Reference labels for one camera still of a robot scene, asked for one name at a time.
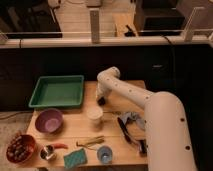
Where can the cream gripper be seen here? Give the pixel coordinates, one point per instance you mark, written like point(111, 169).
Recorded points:
point(101, 92)

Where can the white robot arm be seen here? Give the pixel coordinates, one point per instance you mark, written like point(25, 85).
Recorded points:
point(166, 127)

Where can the white cup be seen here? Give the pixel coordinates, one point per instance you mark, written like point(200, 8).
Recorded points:
point(95, 114)

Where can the green plastic tray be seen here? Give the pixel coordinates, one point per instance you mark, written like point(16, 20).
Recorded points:
point(58, 91)

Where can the purple bowl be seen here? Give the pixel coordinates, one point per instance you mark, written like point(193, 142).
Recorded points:
point(49, 120)

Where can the black tool on far table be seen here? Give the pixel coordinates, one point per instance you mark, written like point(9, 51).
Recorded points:
point(130, 32)

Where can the red chili pepper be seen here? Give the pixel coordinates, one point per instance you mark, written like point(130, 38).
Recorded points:
point(59, 145)

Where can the teal sponge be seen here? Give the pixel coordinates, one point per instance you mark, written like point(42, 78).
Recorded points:
point(75, 159)

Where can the small metal cup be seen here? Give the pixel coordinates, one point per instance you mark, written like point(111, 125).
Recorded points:
point(47, 153)

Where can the red bowl with nuts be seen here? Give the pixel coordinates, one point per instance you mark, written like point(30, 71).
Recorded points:
point(20, 148)

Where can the black handled brush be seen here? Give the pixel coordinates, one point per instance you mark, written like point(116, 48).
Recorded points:
point(124, 130)

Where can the white angled bracket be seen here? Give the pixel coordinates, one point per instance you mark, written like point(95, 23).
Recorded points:
point(188, 31)

